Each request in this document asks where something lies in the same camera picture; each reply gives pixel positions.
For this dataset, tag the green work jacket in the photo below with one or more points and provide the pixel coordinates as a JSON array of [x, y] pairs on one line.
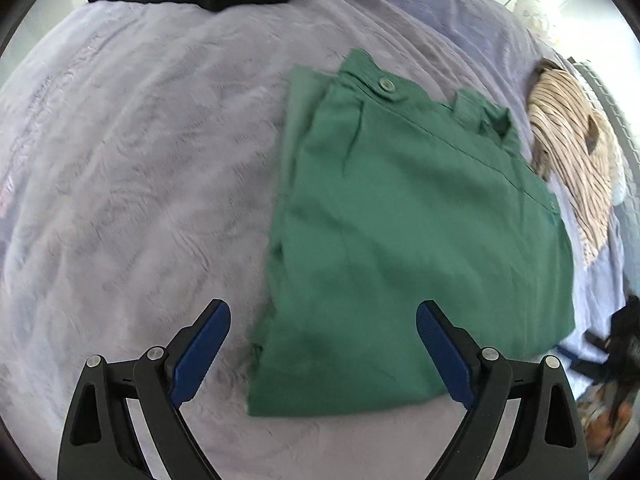
[[400, 210]]

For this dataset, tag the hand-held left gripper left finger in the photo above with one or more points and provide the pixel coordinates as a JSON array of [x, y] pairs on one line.
[[197, 355]]

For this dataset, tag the beige striped robe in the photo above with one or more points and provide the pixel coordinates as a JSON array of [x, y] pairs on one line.
[[575, 160]]

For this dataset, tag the white lace item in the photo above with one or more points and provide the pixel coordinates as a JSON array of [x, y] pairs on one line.
[[535, 17]]

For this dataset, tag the person's right hand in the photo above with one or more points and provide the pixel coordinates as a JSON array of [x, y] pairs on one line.
[[617, 417]]

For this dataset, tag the lavender embossed blanket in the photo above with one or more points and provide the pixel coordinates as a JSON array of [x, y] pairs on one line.
[[125, 160]]

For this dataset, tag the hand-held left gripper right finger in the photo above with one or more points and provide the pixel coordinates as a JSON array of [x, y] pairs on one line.
[[445, 355]]

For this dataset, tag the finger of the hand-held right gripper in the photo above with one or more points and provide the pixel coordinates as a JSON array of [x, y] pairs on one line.
[[585, 360]]

